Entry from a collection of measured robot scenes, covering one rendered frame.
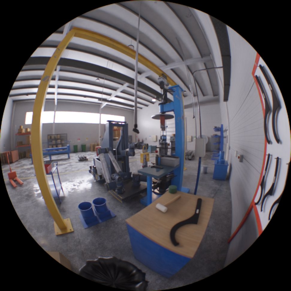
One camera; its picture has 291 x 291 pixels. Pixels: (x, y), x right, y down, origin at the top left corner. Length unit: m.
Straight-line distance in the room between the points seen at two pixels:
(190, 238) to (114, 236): 1.40
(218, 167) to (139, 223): 3.60
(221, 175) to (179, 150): 2.47
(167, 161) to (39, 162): 2.16
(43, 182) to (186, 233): 1.82
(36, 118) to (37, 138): 0.28
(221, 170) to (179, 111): 2.79
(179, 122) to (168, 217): 1.81
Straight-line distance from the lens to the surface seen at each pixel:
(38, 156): 1.69
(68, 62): 6.20
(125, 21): 6.13
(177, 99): 2.31
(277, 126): 1.13
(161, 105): 2.52
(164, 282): 1.60
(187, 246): 0.74
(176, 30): 6.29
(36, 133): 1.69
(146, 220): 0.86
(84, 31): 3.16
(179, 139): 2.15
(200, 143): 2.20
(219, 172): 4.10
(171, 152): 3.76
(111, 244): 1.85
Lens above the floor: 1.58
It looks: 4 degrees down
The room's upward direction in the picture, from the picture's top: 1 degrees counter-clockwise
